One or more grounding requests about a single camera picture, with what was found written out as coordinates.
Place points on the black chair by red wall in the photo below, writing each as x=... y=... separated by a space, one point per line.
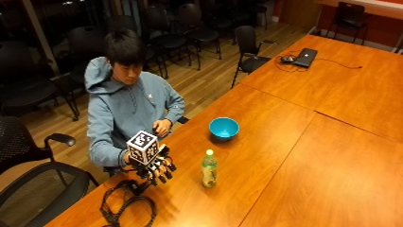
x=350 y=17

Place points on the black mesh office chair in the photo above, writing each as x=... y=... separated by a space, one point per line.
x=37 y=195
x=20 y=142

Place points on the green drink bottle yellow cap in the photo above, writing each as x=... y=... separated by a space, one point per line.
x=209 y=170

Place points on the blue bowl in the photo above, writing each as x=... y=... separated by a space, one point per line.
x=224 y=127

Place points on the black laptop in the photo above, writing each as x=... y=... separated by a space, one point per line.
x=305 y=57

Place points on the black chair with armrests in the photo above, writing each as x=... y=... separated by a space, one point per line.
x=250 y=52

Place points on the white cube with black markers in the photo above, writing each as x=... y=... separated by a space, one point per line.
x=142 y=147

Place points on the person in blue hoodie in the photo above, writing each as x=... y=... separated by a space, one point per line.
x=125 y=107

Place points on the rows of black stacking chairs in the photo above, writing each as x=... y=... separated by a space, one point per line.
x=176 y=31

